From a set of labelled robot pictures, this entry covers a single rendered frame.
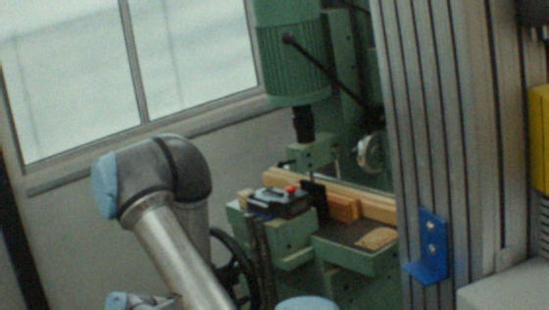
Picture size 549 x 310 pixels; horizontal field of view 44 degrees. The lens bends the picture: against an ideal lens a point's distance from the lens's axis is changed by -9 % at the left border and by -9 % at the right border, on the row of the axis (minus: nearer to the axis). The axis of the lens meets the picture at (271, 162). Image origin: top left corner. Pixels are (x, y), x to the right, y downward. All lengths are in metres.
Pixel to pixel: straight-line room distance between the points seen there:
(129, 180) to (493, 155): 0.69
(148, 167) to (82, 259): 1.88
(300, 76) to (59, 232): 1.55
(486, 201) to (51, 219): 2.40
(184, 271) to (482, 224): 0.56
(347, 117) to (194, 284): 0.92
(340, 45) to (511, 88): 1.16
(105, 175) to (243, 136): 2.14
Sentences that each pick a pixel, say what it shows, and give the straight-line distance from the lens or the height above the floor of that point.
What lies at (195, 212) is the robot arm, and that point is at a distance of 1.47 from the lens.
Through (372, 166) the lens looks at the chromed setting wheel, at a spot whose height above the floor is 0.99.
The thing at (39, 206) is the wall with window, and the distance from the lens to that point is 3.07.
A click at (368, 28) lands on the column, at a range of 2.02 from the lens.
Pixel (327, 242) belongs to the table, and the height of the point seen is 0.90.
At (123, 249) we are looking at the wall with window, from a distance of 3.26.
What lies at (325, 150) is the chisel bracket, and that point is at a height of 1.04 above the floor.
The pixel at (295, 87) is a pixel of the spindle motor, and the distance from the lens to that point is 1.91.
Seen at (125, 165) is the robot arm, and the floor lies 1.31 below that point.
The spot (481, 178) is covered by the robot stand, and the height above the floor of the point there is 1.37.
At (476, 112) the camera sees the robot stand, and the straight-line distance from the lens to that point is 0.86.
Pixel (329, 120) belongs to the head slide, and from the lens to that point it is 2.08.
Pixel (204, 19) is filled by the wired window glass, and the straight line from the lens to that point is 3.34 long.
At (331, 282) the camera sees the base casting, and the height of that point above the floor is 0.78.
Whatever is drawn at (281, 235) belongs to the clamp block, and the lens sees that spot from 1.84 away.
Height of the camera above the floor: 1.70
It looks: 19 degrees down
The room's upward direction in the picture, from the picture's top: 10 degrees counter-clockwise
